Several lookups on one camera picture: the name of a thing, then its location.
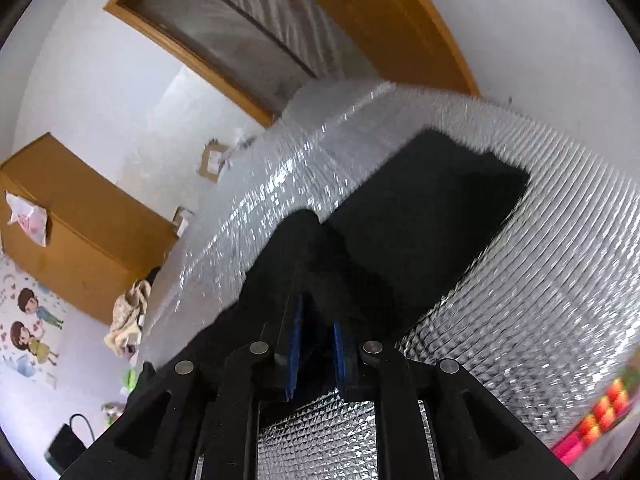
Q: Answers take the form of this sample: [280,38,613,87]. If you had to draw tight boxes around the black pants with silver embroidery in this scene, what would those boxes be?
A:
[127,127,532,411]

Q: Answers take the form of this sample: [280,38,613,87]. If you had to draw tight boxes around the wooden door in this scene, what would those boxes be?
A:
[265,0,481,98]

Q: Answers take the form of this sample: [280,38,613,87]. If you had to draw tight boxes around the beige floral fleece blanket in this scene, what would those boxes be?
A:
[104,279,153,356]

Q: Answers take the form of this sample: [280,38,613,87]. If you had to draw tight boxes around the wooden wardrobe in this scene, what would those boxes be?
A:
[0,132,178,326]

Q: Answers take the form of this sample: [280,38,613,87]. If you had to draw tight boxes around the silver foil mat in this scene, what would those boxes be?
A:
[137,80,640,480]

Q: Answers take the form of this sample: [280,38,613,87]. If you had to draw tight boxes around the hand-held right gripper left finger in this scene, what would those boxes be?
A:
[60,292,306,480]

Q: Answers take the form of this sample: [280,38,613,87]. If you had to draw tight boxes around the cartoon children wall sticker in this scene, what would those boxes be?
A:
[0,255,68,391]

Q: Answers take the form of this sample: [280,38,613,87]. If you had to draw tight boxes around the colourful checked cloth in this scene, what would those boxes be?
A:
[550,375,636,466]

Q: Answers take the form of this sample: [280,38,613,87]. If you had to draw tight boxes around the brown cardboard parcel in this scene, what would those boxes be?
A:
[197,140,231,181]

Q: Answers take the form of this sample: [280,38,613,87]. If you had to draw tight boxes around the wooden door frame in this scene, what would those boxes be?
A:
[102,0,283,128]

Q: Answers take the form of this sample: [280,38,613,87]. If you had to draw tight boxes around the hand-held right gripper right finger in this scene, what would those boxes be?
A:
[332,322,576,480]

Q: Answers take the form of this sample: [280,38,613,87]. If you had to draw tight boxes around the pink plastic bag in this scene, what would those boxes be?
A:
[5,190,51,247]

